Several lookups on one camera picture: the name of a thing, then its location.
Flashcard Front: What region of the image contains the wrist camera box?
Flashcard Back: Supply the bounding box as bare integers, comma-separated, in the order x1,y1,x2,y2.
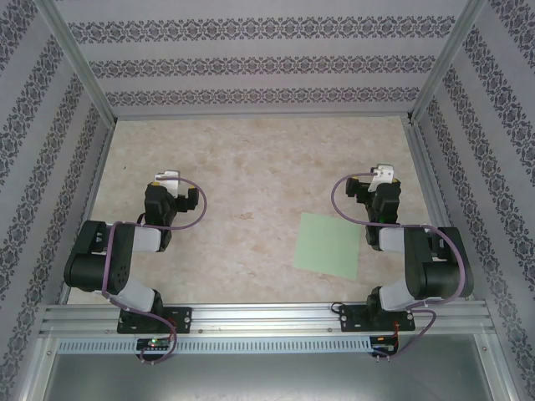
369,164,396,194
153,170,187,197

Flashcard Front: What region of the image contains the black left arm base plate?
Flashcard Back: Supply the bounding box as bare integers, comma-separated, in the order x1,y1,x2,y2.
116,307,194,335

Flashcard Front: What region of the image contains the slotted grey cable duct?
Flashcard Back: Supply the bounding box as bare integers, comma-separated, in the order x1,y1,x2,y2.
56,337,377,354

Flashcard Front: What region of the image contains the long aluminium mounting rail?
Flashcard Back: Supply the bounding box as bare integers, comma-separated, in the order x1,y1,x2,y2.
39,302,497,338

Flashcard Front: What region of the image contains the grey sheet metal panel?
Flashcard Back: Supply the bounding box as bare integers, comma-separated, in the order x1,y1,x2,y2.
24,333,515,401

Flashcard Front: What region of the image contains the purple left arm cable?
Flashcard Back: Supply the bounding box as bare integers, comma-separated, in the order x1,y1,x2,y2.
101,176,209,368

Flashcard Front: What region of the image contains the small circuit board green light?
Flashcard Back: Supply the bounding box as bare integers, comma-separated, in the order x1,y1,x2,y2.
136,338,172,351

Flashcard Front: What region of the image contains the aluminium frame post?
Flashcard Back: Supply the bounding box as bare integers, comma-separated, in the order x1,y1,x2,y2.
38,0,119,126
407,0,490,126

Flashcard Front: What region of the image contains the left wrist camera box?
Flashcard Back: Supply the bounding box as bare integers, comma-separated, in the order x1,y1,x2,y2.
153,170,187,197

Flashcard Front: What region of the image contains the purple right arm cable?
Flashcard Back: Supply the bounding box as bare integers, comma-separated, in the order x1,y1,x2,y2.
330,173,470,363

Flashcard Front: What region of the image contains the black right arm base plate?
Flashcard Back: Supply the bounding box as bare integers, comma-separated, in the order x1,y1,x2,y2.
339,303,417,334

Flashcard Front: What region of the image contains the small circuit board orange part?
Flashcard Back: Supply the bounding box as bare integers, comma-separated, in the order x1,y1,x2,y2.
370,335,398,354

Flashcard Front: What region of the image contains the aluminium table edge rail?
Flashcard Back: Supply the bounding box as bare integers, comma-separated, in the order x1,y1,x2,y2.
404,116,476,302
58,120,118,306

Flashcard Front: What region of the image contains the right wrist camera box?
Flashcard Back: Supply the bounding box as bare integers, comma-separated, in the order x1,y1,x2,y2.
369,164,396,194

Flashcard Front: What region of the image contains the light green paper sheet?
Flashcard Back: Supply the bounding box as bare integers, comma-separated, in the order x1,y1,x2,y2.
293,211,362,280

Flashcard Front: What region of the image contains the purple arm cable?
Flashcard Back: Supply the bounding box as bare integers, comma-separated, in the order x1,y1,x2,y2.
101,176,209,368
330,173,470,363

